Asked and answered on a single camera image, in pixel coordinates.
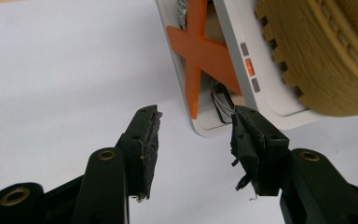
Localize white shoe rack orange posts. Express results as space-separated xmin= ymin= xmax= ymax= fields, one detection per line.
xmin=155 ymin=0 xmax=324 ymax=138

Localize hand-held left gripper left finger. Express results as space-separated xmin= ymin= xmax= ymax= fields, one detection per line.
xmin=115 ymin=105 xmax=163 ymax=202

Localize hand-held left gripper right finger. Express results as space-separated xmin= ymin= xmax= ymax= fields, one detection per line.
xmin=229 ymin=105 xmax=291 ymax=197

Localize tan suede boot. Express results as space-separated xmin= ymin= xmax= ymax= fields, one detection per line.
xmin=255 ymin=0 xmax=358 ymax=118

